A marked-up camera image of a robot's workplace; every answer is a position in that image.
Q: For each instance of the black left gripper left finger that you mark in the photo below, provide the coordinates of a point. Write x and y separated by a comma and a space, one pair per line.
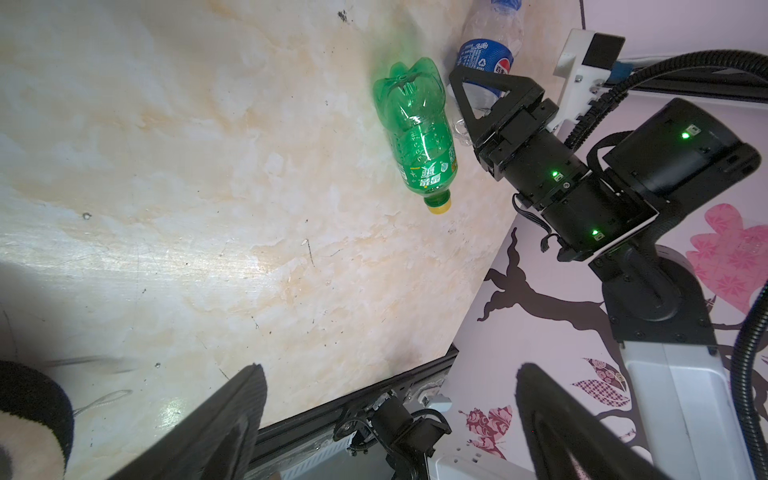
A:
215, 441

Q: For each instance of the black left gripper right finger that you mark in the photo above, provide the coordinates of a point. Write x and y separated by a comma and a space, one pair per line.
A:
562, 435

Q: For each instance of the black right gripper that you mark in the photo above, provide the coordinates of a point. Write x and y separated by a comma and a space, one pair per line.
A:
504, 118

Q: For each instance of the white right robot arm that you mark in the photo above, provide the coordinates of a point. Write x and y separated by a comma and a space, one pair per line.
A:
698, 423

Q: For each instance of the green bottle yellow cap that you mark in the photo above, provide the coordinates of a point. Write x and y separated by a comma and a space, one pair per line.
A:
410, 103

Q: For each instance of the cartoon boy plush doll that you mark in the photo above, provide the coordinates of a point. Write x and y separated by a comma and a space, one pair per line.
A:
37, 424

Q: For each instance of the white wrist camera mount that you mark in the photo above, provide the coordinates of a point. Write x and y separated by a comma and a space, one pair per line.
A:
585, 63

